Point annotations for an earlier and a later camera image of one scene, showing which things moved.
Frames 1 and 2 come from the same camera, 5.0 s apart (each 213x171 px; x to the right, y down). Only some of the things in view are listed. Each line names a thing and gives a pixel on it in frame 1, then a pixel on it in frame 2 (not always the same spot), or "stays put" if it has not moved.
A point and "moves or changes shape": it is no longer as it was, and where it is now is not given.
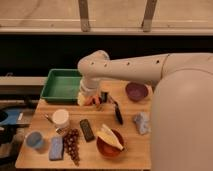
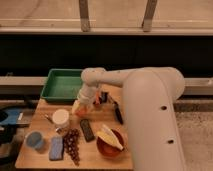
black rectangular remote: [87, 130] stays put
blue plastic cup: [34, 139] stays put
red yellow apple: [90, 100] moves or changes shape
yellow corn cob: [107, 135] stays put
